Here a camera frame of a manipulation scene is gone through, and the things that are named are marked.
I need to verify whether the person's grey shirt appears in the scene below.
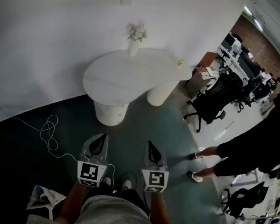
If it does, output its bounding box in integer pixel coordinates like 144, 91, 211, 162
73, 194, 153, 224

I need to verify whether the white curved table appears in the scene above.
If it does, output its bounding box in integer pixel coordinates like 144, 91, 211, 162
82, 48, 193, 127

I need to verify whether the thin white floor cable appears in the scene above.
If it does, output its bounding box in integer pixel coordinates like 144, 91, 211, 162
13, 114, 116, 180

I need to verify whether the person's right white sneaker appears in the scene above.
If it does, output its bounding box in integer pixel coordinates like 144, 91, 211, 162
121, 179, 132, 192

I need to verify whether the brown wooden cabinet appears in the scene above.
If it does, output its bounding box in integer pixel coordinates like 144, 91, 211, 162
185, 52, 219, 98

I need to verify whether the white office desk with monitors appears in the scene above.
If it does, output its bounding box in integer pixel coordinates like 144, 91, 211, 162
214, 33, 271, 84

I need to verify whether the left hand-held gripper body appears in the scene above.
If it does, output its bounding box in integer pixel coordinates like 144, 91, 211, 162
77, 134, 109, 188

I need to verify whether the person's left forearm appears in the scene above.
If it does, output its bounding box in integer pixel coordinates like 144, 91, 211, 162
57, 182, 90, 224

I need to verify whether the person's right forearm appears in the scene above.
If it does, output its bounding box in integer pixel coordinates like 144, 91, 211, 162
149, 190, 168, 224

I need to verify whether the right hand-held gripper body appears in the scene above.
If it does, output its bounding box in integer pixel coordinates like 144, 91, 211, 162
141, 140, 170, 193

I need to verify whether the beige boxes pile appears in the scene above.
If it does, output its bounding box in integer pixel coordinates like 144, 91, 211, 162
201, 66, 219, 79

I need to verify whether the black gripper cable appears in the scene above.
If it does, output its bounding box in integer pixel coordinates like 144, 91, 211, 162
141, 190, 153, 216

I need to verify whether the white printed tote bag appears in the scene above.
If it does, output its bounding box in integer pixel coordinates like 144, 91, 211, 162
26, 185, 67, 220

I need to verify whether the black office chair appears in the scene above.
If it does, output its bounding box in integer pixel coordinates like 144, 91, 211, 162
232, 77, 260, 113
221, 182, 269, 220
183, 72, 245, 133

